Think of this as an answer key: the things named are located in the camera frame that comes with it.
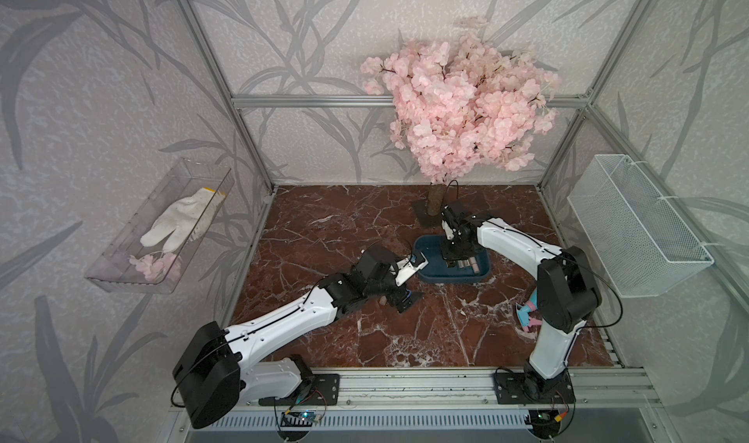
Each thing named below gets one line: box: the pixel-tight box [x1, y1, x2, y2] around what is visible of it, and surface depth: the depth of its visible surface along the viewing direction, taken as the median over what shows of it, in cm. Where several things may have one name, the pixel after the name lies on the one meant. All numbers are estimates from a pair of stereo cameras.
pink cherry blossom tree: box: [360, 16, 561, 229], surface depth 71 cm
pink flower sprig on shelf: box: [128, 252, 184, 282], surface depth 60 cm
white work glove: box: [139, 187, 227, 253], surface depth 68 cm
